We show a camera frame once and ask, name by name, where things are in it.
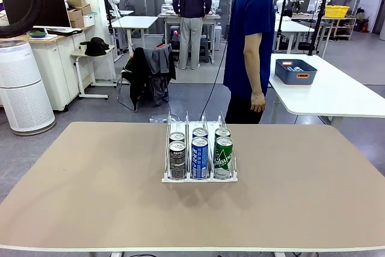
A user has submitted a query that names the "black jacket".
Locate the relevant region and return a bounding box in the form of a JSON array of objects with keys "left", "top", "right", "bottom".
[{"left": 122, "top": 45, "right": 177, "bottom": 110}]

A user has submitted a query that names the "person's right forearm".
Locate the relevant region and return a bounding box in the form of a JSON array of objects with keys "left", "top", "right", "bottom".
[{"left": 243, "top": 39, "right": 266, "bottom": 94}]

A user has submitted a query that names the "grey garment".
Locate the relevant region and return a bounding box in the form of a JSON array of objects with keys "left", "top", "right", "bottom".
[{"left": 144, "top": 45, "right": 172, "bottom": 106}]

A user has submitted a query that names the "white cylindrical air purifier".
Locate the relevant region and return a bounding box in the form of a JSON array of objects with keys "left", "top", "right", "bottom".
[{"left": 0, "top": 40, "right": 57, "bottom": 137}]

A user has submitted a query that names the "green bowl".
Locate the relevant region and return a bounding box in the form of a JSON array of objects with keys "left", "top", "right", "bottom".
[{"left": 29, "top": 30, "right": 49, "bottom": 40}]

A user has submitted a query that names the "white background desk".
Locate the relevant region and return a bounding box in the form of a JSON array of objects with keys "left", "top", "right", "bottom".
[{"left": 111, "top": 15, "right": 159, "bottom": 56}]

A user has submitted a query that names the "black Pepsi can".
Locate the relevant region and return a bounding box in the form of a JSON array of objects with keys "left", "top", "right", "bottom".
[
  {"left": 168, "top": 141, "right": 186, "bottom": 179},
  {"left": 169, "top": 131, "right": 186, "bottom": 144}
]

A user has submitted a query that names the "yellow plastic crate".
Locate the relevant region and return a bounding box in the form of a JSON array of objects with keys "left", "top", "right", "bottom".
[{"left": 324, "top": 5, "right": 350, "bottom": 19}]

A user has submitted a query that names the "person's right hand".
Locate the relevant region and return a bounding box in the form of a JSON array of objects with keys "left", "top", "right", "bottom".
[{"left": 251, "top": 91, "right": 267, "bottom": 113}]

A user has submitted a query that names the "grey stool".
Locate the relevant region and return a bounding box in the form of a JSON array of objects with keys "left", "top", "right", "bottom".
[{"left": 198, "top": 39, "right": 213, "bottom": 64}]

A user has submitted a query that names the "black hat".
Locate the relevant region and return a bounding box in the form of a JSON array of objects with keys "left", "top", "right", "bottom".
[{"left": 79, "top": 37, "right": 110, "bottom": 57}]

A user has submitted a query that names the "blue-grey plastic bin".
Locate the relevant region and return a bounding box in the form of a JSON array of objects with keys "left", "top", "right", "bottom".
[{"left": 275, "top": 58, "right": 318, "bottom": 85}]

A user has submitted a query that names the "white cabinet desk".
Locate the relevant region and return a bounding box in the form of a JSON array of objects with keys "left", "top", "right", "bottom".
[{"left": 0, "top": 25, "right": 117, "bottom": 112}]

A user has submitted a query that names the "long white background table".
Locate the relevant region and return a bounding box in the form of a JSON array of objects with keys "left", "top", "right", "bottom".
[{"left": 272, "top": 19, "right": 315, "bottom": 56}]

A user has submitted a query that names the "white wire can dispenser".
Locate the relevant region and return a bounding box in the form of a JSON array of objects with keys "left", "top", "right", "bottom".
[{"left": 161, "top": 111, "right": 238, "bottom": 183}]

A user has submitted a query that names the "black tripod stand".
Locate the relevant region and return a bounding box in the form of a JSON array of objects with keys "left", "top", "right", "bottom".
[
  {"left": 308, "top": 0, "right": 331, "bottom": 56},
  {"left": 276, "top": 0, "right": 291, "bottom": 56}
]

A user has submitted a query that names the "small white side table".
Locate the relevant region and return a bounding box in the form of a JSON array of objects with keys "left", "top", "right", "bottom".
[{"left": 70, "top": 45, "right": 117, "bottom": 100}]

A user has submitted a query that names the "green Chilsung cider can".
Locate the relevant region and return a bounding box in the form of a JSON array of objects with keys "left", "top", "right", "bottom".
[
  {"left": 214, "top": 136, "right": 234, "bottom": 180},
  {"left": 214, "top": 128, "right": 232, "bottom": 139}
]

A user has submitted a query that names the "person in blue Warriors shirt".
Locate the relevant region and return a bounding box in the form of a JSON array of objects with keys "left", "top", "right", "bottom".
[{"left": 223, "top": 0, "right": 288, "bottom": 125}]

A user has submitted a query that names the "wooden shelf rack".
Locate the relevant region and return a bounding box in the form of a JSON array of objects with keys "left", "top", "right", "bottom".
[{"left": 320, "top": 16, "right": 358, "bottom": 41}]

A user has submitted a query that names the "grey background workbench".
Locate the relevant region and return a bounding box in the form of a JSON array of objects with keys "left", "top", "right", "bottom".
[{"left": 158, "top": 13, "right": 222, "bottom": 65}]

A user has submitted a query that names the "large white table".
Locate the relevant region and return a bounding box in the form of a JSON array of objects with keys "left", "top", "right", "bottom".
[{"left": 268, "top": 54, "right": 385, "bottom": 128}]

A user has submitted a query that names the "black computer monitor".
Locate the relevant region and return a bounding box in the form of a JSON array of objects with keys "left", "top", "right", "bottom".
[{"left": 0, "top": 0, "right": 72, "bottom": 29}]

